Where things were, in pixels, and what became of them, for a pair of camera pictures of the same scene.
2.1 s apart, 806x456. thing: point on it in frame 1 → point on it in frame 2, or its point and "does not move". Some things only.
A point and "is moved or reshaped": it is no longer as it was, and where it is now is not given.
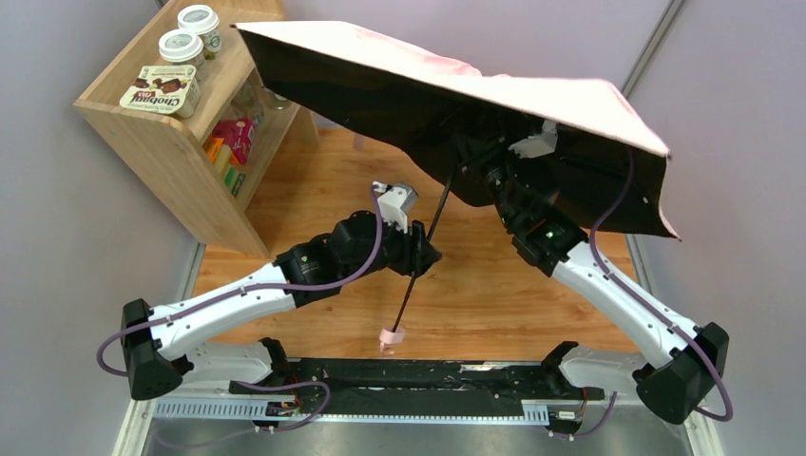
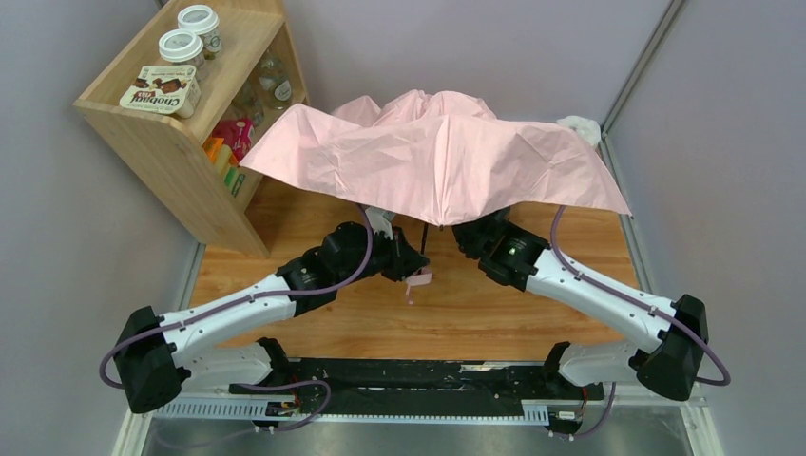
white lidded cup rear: [204, 22] does not move
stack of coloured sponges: [220, 154] does not move
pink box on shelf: [237, 134] does not move
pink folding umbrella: [451, 114] is moved or reshaped
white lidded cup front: [183, 47] does not move
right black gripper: [489, 167] → [470, 237]
